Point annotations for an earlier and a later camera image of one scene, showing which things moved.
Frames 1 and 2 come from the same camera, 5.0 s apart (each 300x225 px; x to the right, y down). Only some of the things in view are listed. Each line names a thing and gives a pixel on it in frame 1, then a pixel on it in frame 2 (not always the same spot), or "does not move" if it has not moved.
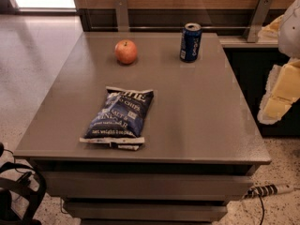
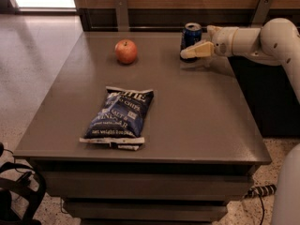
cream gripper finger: (270, 33) → (212, 30)
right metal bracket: (258, 18) does not move
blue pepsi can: (190, 40) does not move
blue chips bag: (121, 118) does not move
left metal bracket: (120, 3) does not move
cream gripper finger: (281, 92) → (201, 49)
